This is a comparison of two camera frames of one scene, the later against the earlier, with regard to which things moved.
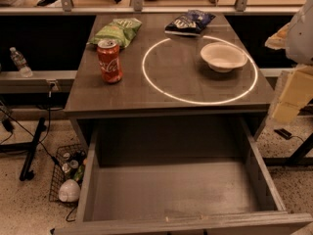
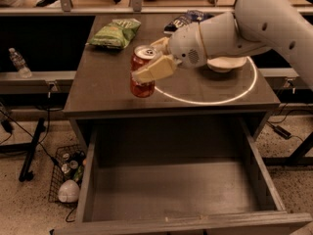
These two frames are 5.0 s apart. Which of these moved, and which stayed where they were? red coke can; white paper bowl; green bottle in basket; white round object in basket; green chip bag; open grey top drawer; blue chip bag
Moved: red coke can
Stayed: white paper bowl; blue chip bag; open grey top drawer; green chip bag; white round object in basket; green bottle in basket
